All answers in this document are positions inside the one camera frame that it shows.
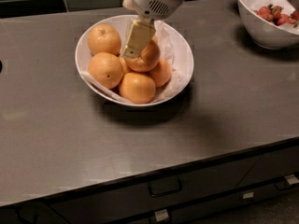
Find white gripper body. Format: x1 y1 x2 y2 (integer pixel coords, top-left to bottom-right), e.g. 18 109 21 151
121 0 188 21

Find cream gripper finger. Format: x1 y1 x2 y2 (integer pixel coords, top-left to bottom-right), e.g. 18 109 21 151
121 17 156 59

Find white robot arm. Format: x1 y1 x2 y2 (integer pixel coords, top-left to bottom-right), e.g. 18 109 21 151
121 0 184 59

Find white paper bowl liner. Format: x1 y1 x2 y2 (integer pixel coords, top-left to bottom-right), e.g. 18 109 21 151
79 20 185 105

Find white bowl with oranges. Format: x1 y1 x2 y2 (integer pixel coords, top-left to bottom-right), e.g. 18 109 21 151
74 14 194 108

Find white bowl with strawberries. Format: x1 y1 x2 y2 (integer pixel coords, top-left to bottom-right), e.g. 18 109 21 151
237 0 299 49

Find small hidden orange centre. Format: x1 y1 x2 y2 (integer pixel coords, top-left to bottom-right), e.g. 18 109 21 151
119 56 132 74

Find orange front bottom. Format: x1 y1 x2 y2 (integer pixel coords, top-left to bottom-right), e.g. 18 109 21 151
119 72 156 105

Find red strawberries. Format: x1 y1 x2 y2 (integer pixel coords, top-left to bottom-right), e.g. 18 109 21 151
255 4 299 27

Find dark upper drawer front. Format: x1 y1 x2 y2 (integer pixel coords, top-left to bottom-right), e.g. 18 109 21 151
48 156 258 224

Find dark drawer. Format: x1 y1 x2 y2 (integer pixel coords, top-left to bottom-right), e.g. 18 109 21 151
48 156 258 224
125 179 299 224
237 146 299 188

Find dark lower drawer front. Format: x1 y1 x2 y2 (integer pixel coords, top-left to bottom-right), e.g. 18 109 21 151
125 179 299 224

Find dark right drawer front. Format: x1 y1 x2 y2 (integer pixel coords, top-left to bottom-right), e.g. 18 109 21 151
237 146 299 188

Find black drawer handle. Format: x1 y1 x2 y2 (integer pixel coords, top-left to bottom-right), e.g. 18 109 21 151
149 177 182 198

